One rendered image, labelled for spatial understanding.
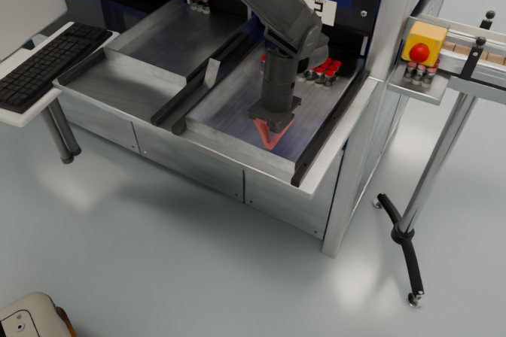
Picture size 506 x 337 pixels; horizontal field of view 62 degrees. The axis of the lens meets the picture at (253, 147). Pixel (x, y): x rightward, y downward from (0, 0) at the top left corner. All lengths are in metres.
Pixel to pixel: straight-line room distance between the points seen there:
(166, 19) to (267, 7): 0.77
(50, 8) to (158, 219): 0.91
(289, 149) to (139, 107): 0.36
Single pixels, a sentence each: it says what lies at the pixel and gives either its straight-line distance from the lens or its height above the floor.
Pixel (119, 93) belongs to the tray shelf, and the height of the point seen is 0.88.
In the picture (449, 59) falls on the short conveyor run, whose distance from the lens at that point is 1.14.
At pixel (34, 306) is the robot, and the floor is 0.28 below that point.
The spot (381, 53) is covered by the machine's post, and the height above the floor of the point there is 0.95.
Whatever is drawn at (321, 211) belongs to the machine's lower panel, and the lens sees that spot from 1.54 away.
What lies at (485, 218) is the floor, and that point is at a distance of 2.08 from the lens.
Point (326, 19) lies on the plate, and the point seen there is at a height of 1.00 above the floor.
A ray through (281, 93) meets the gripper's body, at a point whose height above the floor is 1.06.
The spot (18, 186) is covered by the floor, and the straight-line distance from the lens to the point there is 2.20.
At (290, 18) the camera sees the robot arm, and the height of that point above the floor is 1.21.
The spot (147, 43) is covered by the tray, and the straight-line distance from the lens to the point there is 1.21.
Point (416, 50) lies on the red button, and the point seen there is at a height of 1.01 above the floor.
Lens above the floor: 1.52
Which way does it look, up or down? 47 degrees down
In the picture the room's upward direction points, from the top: straight up
